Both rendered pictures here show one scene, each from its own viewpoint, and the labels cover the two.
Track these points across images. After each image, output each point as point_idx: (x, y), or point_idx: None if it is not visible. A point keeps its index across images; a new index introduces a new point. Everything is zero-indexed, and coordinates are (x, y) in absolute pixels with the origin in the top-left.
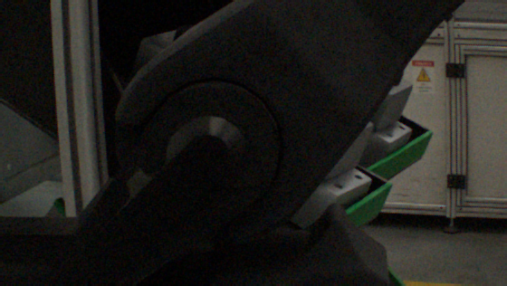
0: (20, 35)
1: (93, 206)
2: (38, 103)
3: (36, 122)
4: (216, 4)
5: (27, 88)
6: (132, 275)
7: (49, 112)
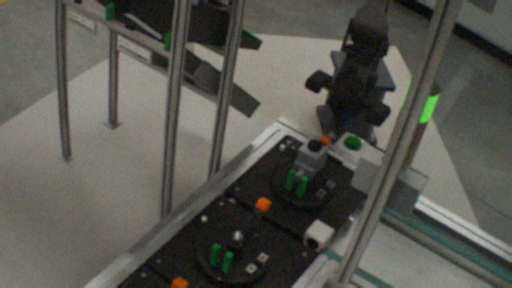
0: (206, 21)
1: (365, 51)
2: (208, 37)
3: (206, 43)
4: None
5: (205, 35)
6: (378, 57)
7: (211, 38)
